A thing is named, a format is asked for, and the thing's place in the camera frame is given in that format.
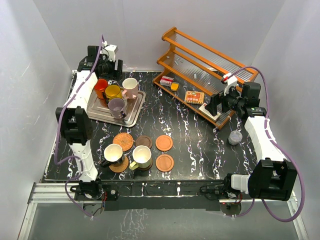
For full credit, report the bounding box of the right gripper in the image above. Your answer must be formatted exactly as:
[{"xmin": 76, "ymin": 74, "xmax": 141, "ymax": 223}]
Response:
[{"xmin": 205, "ymin": 84, "xmax": 245, "ymax": 117}]

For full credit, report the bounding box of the pink cup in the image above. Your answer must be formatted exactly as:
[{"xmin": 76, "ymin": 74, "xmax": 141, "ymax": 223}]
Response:
[{"xmin": 122, "ymin": 77, "xmax": 138, "ymax": 100}]

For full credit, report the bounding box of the yellow cup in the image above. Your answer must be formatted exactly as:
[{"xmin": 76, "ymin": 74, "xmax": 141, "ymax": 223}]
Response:
[{"xmin": 103, "ymin": 84, "xmax": 122, "ymax": 101}]

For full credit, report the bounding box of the purple cup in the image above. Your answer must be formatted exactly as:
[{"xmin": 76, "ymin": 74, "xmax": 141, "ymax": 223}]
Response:
[{"xmin": 108, "ymin": 98, "xmax": 127, "ymax": 119}]

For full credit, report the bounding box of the light wood coaster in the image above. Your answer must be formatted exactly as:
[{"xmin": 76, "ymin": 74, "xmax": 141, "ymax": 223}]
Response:
[
  {"xmin": 155, "ymin": 135, "xmax": 173, "ymax": 152},
  {"xmin": 156, "ymin": 154, "xmax": 174, "ymax": 172}
]

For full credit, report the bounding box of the woven rattan coaster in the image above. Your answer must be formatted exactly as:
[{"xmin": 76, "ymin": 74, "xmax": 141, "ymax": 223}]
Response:
[
  {"xmin": 109, "ymin": 156, "xmax": 129, "ymax": 173},
  {"xmin": 112, "ymin": 132, "xmax": 134, "ymax": 152}
]

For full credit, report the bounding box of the dark wood coaster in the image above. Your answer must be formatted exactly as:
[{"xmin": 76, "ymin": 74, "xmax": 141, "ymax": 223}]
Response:
[
  {"xmin": 135, "ymin": 135, "xmax": 153, "ymax": 149},
  {"xmin": 137, "ymin": 158, "xmax": 153, "ymax": 171}
]

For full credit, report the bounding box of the black cup white inside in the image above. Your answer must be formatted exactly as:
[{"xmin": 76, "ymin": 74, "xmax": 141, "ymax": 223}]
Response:
[{"xmin": 101, "ymin": 144, "xmax": 124, "ymax": 168}]

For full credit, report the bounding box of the pale green cup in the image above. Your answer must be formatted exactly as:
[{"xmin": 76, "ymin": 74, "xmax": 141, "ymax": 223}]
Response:
[{"xmin": 129, "ymin": 145, "xmax": 152, "ymax": 171}]

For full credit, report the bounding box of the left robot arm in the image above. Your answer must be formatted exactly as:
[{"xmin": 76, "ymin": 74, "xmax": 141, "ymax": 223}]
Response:
[{"xmin": 55, "ymin": 41, "xmax": 123, "ymax": 200}]

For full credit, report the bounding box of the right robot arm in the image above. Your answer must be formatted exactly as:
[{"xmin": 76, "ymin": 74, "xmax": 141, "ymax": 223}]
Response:
[{"xmin": 205, "ymin": 82, "xmax": 297, "ymax": 201}]

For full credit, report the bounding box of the orange-red cup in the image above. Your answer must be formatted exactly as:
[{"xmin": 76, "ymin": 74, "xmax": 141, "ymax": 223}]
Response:
[{"xmin": 93, "ymin": 78, "xmax": 108, "ymax": 99}]

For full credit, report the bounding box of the white stapler box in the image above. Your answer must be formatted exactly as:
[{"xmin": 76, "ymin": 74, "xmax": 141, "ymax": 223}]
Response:
[{"xmin": 198, "ymin": 102, "xmax": 221, "ymax": 122}]

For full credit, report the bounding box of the orange spiral notebook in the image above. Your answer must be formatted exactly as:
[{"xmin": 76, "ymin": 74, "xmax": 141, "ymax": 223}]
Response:
[{"xmin": 184, "ymin": 91, "xmax": 205, "ymax": 105}]

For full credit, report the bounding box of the wooden shelf rack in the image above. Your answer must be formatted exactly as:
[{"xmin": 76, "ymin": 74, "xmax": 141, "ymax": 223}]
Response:
[{"xmin": 153, "ymin": 27, "xmax": 258, "ymax": 129}]

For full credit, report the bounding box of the small orange box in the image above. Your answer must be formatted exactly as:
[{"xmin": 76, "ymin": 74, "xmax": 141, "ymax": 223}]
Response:
[{"xmin": 170, "ymin": 82, "xmax": 179, "ymax": 92}]

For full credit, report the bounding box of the metal tray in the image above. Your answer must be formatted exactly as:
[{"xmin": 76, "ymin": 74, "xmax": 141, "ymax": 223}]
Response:
[{"xmin": 86, "ymin": 90, "xmax": 146, "ymax": 128}]

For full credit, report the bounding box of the red white small box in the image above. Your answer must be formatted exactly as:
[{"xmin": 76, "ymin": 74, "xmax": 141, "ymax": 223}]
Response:
[{"xmin": 160, "ymin": 76, "xmax": 174, "ymax": 87}]

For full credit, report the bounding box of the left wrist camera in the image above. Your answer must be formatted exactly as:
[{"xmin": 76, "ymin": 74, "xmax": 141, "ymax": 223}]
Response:
[{"xmin": 100, "ymin": 41, "xmax": 118, "ymax": 62}]

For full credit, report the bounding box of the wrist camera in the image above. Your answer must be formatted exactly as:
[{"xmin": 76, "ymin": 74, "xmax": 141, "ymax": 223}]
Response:
[
  {"xmin": 221, "ymin": 72, "xmax": 238, "ymax": 96},
  {"xmin": 100, "ymin": 41, "xmax": 118, "ymax": 62}
]

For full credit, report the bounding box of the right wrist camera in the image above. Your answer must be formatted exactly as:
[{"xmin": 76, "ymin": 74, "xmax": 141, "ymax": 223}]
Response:
[{"xmin": 221, "ymin": 72, "xmax": 238, "ymax": 96}]

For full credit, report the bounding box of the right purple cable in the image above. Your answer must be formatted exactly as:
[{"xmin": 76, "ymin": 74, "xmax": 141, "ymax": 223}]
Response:
[{"xmin": 221, "ymin": 65, "xmax": 306, "ymax": 223}]

